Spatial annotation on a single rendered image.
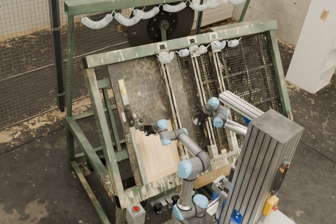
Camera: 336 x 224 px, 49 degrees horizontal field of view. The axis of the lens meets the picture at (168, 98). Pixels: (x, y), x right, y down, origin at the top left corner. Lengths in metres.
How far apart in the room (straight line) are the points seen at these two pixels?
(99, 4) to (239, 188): 1.91
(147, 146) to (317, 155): 2.98
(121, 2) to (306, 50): 4.08
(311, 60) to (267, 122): 4.45
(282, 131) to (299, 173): 2.91
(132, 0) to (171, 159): 1.50
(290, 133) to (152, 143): 1.42
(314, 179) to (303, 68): 2.34
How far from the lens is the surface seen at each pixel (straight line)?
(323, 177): 5.36
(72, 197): 4.45
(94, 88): 3.12
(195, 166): 2.49
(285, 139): 2.32
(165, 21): 3.80
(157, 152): 3.39
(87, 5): 3.31
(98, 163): 3.68
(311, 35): 6.67
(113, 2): 3.41
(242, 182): 2.66
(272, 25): 4.25
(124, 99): 3.22
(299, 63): 6.90
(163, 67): 3.37
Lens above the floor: 3.42
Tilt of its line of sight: 35 degrees down
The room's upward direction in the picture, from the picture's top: 7 degrees clockwise
